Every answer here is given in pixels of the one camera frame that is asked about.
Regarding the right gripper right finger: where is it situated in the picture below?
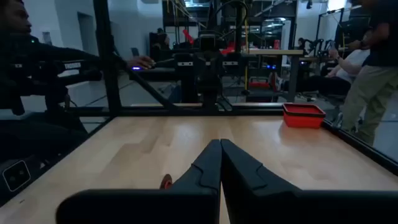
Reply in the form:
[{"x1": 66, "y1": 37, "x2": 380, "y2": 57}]
[{"x1": 220, "y1": 139, "x2": 398, "y2": 224}]

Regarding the person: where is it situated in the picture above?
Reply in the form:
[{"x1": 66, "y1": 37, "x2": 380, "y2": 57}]
[
  {"x1": 0, "y1": 0, "x2": 156, "y2": 159},
  {"x1": 340, "y1": 0, "x2": 398, "y2": 147},
  {"x1": 298, "y1": 48, "x2": 371, "y2": 97}
]

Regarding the black aluminium table frame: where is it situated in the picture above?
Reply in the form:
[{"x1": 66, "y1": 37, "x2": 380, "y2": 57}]
[{"x1": 0, "y1": 0, "x2": 398, "y2": 208}]

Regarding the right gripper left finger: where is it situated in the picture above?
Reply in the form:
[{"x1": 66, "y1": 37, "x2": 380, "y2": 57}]
[{"x1": 55, "y1": 139, "x2": 223, "y2": 224}]

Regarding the wooden background table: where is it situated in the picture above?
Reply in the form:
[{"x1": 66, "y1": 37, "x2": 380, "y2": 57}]
[{"x1": 248, "y1": 49, "x2": 305, "y2": 103}]

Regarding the red plastic bin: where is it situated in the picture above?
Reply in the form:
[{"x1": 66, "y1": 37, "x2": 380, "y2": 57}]
[{"x1": 282, "y1": 102, "x2": 326, "y2": 129}]

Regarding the black wire spool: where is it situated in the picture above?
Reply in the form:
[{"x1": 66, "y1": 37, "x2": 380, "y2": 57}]
[{"x1": 159, "y1": 173, "x2": 174, "y2": 190}]

